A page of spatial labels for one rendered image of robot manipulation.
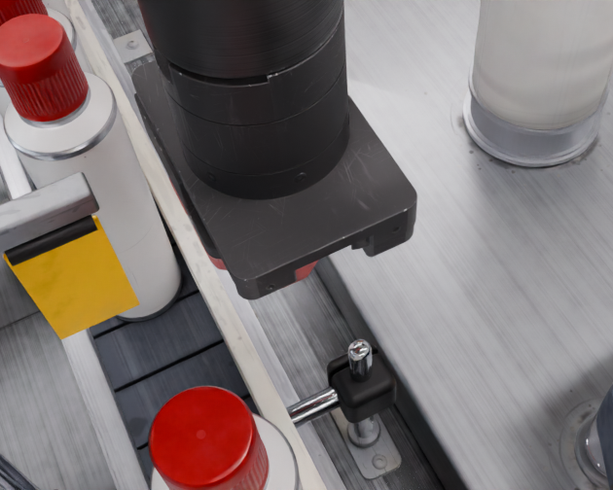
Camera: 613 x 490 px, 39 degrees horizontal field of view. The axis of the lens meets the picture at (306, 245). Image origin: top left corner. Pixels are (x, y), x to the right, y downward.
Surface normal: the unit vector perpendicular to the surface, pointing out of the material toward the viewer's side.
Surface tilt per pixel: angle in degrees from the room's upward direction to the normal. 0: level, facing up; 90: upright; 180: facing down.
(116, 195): 90
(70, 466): 0
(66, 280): 90
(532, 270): 0
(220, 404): 2
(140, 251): 90
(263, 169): 90
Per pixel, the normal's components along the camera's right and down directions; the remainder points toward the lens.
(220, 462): -0.10, -0.56
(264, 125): 0.15, 0.83
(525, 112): -0.36, 0.82
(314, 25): 0.76, 0.52
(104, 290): 0.43, 0.74
